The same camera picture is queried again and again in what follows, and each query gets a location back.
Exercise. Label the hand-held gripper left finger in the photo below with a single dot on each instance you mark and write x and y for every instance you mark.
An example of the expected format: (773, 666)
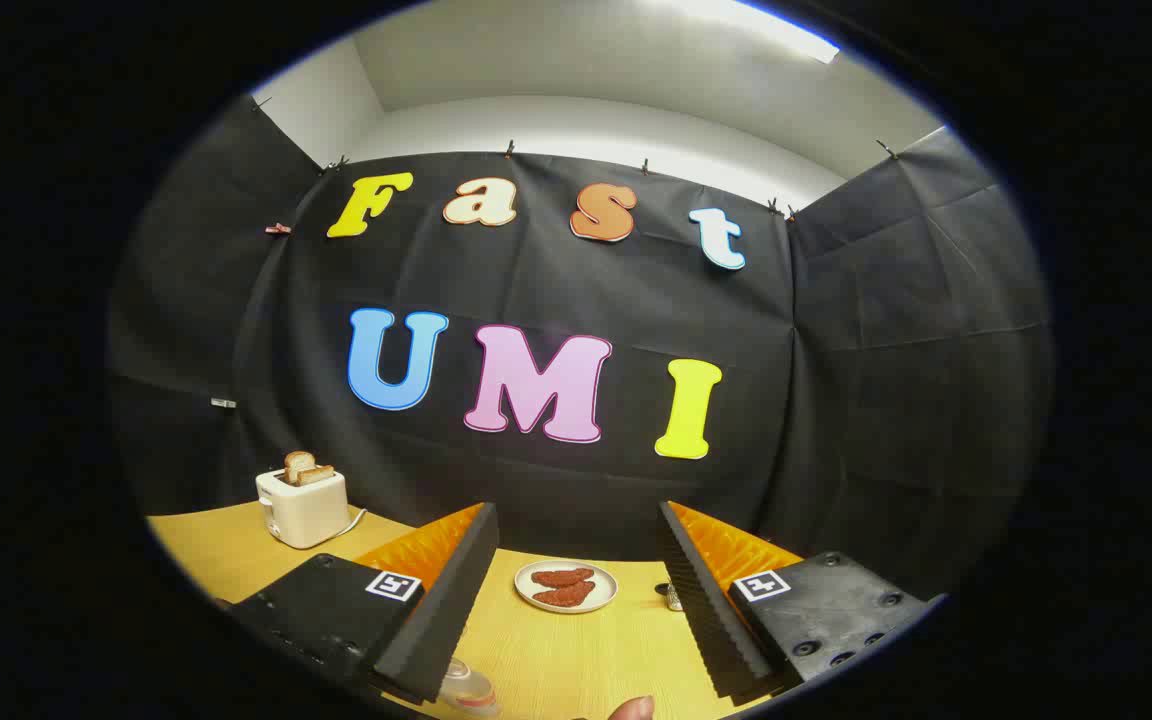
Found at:
(441, 620)

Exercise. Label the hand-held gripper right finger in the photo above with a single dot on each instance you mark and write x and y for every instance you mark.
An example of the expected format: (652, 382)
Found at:
(706, 610)

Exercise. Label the clear juice bottle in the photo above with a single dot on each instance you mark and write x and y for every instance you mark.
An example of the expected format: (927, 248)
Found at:
(466, 690)

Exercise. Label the white round plate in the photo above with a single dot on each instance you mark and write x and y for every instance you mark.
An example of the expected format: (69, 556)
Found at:
(604, 590)

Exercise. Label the red-brown sausage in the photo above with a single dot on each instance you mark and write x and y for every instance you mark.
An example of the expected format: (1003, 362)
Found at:
(564, 596)
(562, 577)

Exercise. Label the wooden table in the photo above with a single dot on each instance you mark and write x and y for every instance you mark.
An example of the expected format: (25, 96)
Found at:
(576, 660)

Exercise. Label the cream toaster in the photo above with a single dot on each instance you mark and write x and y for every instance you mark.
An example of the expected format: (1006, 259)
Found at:
(301, 512)

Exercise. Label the toast slice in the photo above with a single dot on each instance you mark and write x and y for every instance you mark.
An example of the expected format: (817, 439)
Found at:
(316, 475)
(298, 463)

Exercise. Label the black backdrop cloth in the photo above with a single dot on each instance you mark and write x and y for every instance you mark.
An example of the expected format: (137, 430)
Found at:
(856, 400)

